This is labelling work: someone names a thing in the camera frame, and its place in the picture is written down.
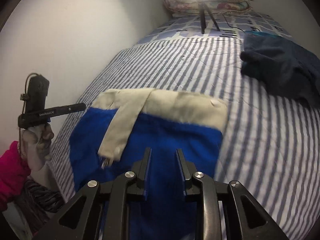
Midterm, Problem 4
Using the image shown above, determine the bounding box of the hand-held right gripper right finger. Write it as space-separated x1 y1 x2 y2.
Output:
175 149 289 240

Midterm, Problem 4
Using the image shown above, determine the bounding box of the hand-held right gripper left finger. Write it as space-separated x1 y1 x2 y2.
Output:
32 147 152 240

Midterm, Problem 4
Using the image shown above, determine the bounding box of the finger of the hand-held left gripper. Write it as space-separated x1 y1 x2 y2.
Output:
62 102 86 114

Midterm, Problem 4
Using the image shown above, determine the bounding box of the beige and blue work jacket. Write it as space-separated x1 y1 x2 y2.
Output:
69 88 228 240

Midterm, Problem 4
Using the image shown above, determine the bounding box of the person's left hand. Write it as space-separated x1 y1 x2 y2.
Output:
21 124 55 172

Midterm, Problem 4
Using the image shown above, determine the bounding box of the dark striped cloth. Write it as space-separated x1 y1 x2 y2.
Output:
15 176 64 214

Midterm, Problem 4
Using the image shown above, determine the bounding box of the blue white striped quilt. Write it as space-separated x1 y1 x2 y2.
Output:
49 36 320 240

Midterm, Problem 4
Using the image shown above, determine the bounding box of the dark blue garment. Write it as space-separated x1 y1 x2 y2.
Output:
240 34 320 108

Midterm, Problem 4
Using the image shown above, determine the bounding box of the teal cloth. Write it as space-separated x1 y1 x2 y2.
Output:
244 30 283 39

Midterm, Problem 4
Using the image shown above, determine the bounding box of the black ring light cable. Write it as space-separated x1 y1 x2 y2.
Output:
215 11 247 33

